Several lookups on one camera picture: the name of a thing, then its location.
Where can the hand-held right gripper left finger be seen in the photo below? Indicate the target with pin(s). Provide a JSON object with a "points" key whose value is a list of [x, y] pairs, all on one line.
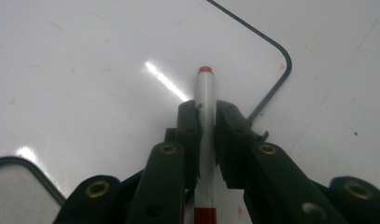
{"points": [[166, 174]]}

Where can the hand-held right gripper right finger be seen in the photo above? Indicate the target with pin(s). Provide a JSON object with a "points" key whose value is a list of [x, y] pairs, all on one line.
{"points": [[259, 174]]}

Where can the red and white marker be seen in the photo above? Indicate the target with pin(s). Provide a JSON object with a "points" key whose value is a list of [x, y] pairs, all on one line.
{"points": [[205, 90]]}

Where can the white black-rimmed whiteboard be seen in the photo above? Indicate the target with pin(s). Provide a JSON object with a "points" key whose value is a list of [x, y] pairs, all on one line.
{"points": [[100, 77]]}

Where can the small grey black-rimmed board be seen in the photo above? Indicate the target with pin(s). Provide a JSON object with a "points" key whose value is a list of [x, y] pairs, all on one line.
{"points": [[16, 193]]}

